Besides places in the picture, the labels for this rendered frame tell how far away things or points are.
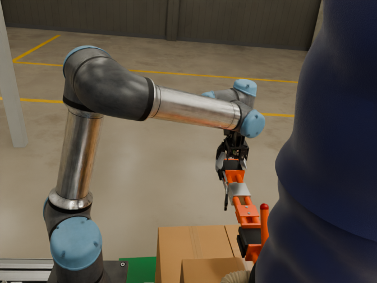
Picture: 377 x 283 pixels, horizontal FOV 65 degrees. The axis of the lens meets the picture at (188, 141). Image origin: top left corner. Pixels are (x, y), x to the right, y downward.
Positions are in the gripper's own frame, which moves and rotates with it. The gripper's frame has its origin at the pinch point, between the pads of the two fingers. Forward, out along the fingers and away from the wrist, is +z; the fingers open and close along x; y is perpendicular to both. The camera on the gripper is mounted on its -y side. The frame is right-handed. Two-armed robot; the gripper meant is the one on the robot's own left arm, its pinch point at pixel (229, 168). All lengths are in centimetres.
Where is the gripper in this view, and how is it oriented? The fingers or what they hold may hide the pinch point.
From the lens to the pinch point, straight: 115.7
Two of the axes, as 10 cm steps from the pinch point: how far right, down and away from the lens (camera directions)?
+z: -0.7, 8.6, 5.0
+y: 1.0, 5.1, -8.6
